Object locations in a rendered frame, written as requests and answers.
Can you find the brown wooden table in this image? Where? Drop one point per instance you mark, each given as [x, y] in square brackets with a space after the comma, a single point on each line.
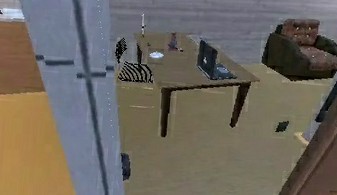
[178, 71]

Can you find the black striped chair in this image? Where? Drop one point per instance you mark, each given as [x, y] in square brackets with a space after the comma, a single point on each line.
[135, 73]

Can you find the white bowl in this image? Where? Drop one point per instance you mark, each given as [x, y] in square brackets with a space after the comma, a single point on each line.
[156, 54]

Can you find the dark open laptop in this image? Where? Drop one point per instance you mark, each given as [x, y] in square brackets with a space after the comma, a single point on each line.
[209, 60]

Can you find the brown grey statuette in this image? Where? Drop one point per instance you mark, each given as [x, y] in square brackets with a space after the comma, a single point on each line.
[173, 42]

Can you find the white candle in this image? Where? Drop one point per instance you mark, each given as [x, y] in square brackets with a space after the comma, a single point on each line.
[143, 25]

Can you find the small black object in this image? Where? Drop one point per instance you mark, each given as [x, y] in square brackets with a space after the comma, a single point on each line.
[282, 126]

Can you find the dark brown armchair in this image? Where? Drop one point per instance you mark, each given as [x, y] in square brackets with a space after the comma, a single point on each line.
[300, 52]

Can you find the brown wooden room door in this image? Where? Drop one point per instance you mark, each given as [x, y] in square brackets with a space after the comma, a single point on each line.
[328, 165]

